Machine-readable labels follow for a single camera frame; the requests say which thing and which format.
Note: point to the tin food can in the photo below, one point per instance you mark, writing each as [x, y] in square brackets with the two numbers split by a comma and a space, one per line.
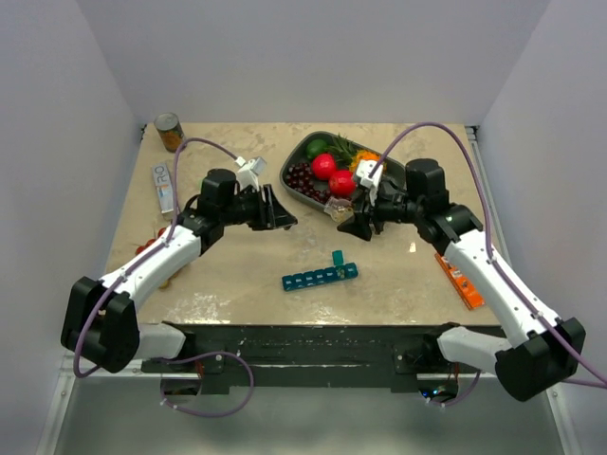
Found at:
[170, 131]

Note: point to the red pomegranate right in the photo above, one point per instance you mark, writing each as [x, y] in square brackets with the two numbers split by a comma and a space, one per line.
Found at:
[341, 183]

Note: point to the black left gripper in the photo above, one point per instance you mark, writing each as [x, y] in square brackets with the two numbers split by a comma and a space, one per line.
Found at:
[270, 213]

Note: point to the teal weekly pill organizer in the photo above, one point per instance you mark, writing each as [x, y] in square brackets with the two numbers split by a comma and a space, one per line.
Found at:
[339, 271]

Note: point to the silver toothpaste box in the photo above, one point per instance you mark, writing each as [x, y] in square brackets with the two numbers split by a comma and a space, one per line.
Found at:
[164, 189]

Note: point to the dark red grape bunch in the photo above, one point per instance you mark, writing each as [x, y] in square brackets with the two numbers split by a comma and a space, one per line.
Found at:
[299, 177]

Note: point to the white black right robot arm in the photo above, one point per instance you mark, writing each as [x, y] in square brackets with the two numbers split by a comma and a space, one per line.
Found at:
[539, 349]

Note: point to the green lime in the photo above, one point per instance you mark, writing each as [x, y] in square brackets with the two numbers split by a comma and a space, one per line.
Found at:
[314, 148]

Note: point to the clear pill bottle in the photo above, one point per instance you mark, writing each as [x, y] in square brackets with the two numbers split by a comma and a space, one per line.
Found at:
[338, 209]

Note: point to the red pomegranate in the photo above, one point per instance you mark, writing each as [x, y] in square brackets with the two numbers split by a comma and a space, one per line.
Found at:
[324, 166]
[341, 183]

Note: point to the black table front rail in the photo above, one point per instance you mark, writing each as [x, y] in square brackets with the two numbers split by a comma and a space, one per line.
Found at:
[398, 358]

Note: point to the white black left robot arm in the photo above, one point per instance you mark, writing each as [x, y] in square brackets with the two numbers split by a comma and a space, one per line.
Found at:
[101, 319]

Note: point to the grey plastic fruit tray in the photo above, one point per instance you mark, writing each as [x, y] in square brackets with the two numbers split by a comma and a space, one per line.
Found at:
[298, 156]

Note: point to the orange pineapple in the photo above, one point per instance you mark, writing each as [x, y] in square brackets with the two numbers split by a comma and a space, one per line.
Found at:
[349, 154]

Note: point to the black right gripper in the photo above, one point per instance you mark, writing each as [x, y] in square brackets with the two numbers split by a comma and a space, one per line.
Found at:
[359, 223]

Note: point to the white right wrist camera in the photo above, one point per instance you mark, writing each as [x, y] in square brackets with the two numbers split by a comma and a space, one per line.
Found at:
[368, 176]

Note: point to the red pomegranate left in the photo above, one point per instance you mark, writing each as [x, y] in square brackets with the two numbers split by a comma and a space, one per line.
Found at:
[324, 166]

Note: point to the red cherry cluster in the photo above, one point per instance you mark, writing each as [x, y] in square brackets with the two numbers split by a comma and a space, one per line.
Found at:
[151, 241]

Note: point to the orange cardboard box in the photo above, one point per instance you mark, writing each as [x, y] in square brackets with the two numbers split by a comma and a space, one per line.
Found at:
[463, 286]

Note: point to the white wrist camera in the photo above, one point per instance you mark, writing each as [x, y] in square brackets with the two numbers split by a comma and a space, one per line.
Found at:
[368, 176]
[249, 172]

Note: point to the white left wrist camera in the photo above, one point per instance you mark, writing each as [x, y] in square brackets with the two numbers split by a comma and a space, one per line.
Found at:
[249, 172]

